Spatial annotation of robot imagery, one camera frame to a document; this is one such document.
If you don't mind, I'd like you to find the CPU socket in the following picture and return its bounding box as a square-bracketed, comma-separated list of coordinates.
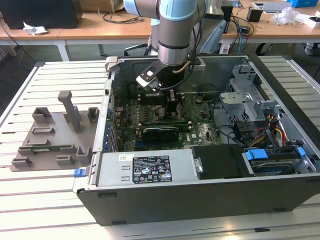
[154, 104, 181, 121]

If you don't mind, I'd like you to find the black RAM slot bank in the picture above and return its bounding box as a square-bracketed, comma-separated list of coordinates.
[137, 119, 192, 133]
[138, 92, 184, 106]

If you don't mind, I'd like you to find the black office chair base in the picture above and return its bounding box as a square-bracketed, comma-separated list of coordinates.
[123, 42, 152, 57]

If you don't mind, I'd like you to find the small white device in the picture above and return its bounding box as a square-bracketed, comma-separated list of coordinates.
[219, 42, 231, 55]

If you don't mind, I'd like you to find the black graphics card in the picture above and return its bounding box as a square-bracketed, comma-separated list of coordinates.
[142, 126, 180, 145]

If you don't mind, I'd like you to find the green motherboard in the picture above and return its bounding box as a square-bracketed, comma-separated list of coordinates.
[113, 93, 223, 152]

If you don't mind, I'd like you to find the silver metal drive cage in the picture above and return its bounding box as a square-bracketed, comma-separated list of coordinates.
[219, 63, 286, 126]

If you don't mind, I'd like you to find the black plastic shroud box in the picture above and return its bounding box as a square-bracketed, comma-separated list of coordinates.
[191, 144, 251, 181]

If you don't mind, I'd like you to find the silver power supply with label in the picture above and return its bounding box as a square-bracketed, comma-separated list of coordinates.
[96, 149, 198, 187]

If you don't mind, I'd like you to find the wooden desk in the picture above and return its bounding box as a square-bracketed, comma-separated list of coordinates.
[0, 0, 320, 47]

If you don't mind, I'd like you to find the hard disk in blue carrier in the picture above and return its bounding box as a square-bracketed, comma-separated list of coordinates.
[241, 147, 307, 176]

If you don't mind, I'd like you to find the grey plastic parts rack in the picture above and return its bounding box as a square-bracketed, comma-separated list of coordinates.
[9, 90, 100, 173]

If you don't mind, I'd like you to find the grey tablet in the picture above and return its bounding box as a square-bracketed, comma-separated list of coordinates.
[262, 1, 293, 14]

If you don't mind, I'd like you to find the clear plastic bag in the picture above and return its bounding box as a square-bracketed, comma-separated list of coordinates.
[272, 6, 301, 26]

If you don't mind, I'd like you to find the black open PC case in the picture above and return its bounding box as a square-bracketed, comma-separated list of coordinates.
[71, 52, 320, 227]

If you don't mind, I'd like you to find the green RAM stick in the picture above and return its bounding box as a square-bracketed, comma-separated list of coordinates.
[29, 146, 76, 153]

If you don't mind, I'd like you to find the white cardboard box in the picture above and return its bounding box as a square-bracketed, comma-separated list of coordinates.
[294, 13, 320, 30]

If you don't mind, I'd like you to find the crumpled white paper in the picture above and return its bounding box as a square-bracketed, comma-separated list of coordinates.
[23, 21, 48, 36]

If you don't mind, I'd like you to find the blue box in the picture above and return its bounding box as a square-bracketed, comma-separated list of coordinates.
[286, 0, 311, 8]

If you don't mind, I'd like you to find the large black box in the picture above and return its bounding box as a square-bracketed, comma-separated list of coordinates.
[0, 0, 83, 30]

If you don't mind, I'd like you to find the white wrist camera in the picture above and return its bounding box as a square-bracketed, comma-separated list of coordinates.
[135, 65, 164, 94]

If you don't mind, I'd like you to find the grey plastic case handle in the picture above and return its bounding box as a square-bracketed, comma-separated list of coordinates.
[104, 56, 120, 73]

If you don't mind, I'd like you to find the blue network cable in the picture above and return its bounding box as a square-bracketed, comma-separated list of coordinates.
[238, 23, 244, 55]

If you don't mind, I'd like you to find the yellow black wire bundle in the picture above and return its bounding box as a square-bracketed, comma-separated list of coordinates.
[249, 127, 268, 148]

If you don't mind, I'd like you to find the red yellow wire bundle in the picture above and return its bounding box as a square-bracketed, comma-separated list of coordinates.
[266, 113, 287, 147]

